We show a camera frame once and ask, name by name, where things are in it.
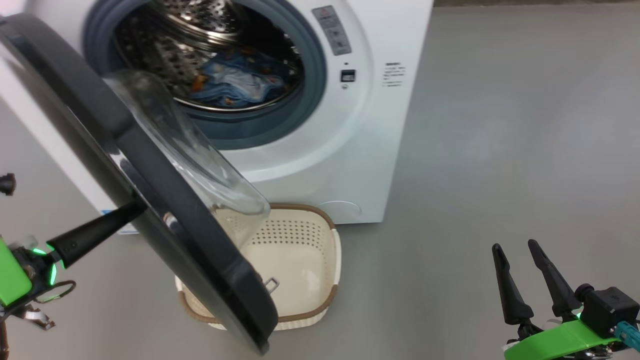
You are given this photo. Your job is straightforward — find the black washing machine door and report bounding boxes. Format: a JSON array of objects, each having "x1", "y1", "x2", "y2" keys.
[{"x1": 0, "y1": 12, "x2": 280, "y2": 357}]

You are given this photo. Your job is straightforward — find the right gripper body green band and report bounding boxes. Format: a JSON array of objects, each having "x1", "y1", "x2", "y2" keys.
[{"x1": 504, "y1": 319, "x2": 621, "y2": 360}]

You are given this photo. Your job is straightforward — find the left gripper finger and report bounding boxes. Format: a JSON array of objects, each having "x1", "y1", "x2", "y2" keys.
[{"x1": 46, "y1": 200, "x2": 149, "y2": 269}]

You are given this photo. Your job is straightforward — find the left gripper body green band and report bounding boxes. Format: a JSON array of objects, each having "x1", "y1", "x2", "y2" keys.
[{"x1": 0, "y1": 237, "x2": 59, "y2": 307}]

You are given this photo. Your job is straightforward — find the blue cartoon garment white lining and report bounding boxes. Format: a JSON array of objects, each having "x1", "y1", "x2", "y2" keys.
[{"x1": 192, "y1": 62, "x2": 291, "y2": 108}]

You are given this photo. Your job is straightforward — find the round drain filter cover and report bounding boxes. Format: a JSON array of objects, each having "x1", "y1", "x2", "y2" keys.
[{"x1": 317, "y1": 200, "x2": 362, "y2": 219}]

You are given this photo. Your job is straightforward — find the grey rubber door gasket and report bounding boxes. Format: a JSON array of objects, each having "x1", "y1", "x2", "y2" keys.
[{"x1": 82, "y1": 0, "x2": 328, "y2": 151}]

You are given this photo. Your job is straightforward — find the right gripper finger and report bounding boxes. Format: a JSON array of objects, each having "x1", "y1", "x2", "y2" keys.
[
  {"x1": 527, "y1": 239, "x2": 583, "y2": 321},
  {"x1": 491, "y1": 243, "x2": 535, "y2": 326}
]

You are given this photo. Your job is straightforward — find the white front-load washing machine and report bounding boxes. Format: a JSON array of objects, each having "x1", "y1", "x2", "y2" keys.
[{"x1": 0, "y1": 0, "x2": 435, "y2": 236}]

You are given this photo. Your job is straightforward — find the stainless steel perforated drum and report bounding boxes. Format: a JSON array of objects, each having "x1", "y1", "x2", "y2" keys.
[{"x1": 112, "y1": 0, "x2": 305, "y2": 112}]

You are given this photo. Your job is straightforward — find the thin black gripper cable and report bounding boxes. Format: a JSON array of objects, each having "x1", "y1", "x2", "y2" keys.
[{"x1": 35, "y1": 279, "x2": 77, "y2": 304}]

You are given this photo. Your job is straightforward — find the cream laundry basket brown rim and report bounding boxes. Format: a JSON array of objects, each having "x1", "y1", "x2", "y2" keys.
[{"x1": 175, "y1": 203, "x2": 342, "y2": 332}]

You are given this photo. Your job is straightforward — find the right black cable teal connector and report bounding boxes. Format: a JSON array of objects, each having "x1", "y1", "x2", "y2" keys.
[{"x1": 614, "y1": 321, "x2": 640, "y2": 351}]

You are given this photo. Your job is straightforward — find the grey warning sticker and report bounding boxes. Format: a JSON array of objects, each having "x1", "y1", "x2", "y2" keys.
[{"x1": 312, "y1": 5, "x2": 352, "y2": 57}]

